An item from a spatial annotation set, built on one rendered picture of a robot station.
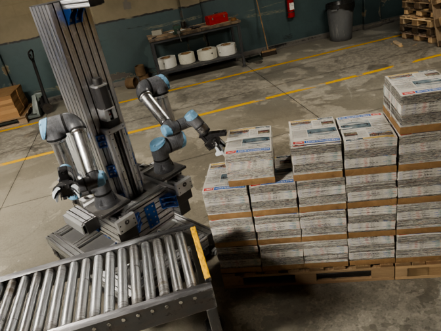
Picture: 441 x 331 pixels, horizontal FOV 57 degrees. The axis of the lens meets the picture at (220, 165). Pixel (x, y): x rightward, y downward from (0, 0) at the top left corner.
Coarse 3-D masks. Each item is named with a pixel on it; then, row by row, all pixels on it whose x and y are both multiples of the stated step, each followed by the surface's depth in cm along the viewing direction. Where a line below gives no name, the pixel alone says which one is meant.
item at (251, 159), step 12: (228, 144) 252; (240, 144) 249; (252, 144) 246; (264, 144) 243; (228, 156) 241; (240, 156) 240; (252, 156) 239; (264, 156) 238; (228, 168) 245; (240, 168) 244; (252, 168) 244; (264, 168) 243; (228, 180) 249
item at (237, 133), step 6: (258, 126) 269; (264, 126) 268; (270, 126) 266; (228, 132) 269; (234, 132) 267; (240, 132) 265; (246, 132) 264; (252, 132) 262; (258, 132) 261; (264, 132) 259; (270, 132) 258; (228, 138) 261; (234, 138) 259
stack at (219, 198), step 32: (288, 160) 269; (224, 192) 252; (256, 192) 250; (288, 192) 248; (320, 192) 246; (352, 192) 243; (384, 192) 241; (224, 224) 264; (256, 224) 261; (288, 224) 258; (320, 224) 256; (352, 224) 253; (384, 224) 251; (224, 256) 278; (256, 256) 275; (288, 256) 272; (320, 256) 269; (352, 256) 266; (384, 256) 263; (224, 288) 291
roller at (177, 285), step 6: (168, 234) 225; (168, 240) 220; (168, 246) 215; (174, 246) 217; (168, 252) 212; (174, 252) 211; (168, 258) 208; (174, 258) 206; (174, 264) 202; (174, 270) 198; (174, 276) 194; (180, 276) 196; (174, 282) 191; (180, 282) 191; (174, 288) 188; (180, 288) 187
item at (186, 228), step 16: (192, 224) 229; (128, 240) 226; (144, 240) 224; (176, 240) 228; (192, 240) 231; (80, 256) 221; (128, 256) 225; (16, 272) 219; (32, 272) 217; (80, 272) 223
